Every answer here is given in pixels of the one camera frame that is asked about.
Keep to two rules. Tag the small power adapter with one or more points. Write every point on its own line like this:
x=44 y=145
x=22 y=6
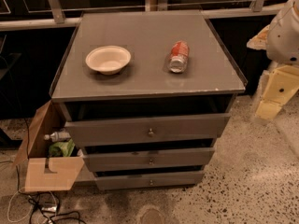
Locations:
x=51 y=208

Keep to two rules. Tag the metal railing frame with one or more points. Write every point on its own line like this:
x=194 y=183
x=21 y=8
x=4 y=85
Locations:
x=43 y=14

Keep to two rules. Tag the clear plastic bottle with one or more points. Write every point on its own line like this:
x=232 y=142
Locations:
x=57 y=136

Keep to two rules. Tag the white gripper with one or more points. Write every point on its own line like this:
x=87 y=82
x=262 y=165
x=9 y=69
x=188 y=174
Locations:
x=284 y=37

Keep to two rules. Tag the green plastic bag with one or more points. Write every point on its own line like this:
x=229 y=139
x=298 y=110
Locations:
x=61 y=149

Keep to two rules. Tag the grey drawer cabinet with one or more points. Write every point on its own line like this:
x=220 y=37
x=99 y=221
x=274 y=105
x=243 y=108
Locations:
x=145 y=87

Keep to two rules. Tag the brown cardboard box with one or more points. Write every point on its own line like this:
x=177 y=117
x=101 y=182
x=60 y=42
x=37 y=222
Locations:
x=43 y=173

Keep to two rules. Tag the white paper bowl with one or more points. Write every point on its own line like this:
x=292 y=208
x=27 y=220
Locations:
x=108 y=60

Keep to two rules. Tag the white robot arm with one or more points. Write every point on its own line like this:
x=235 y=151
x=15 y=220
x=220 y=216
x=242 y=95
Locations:
x=280 y=40

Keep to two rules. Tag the grey top drawer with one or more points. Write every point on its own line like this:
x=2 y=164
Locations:
x=104 y=132

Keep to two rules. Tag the grey bottom drawer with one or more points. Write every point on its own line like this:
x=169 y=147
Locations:
x=149 y=180

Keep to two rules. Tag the red soda can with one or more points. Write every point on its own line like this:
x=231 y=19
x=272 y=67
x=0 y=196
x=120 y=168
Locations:
x=178 y=58

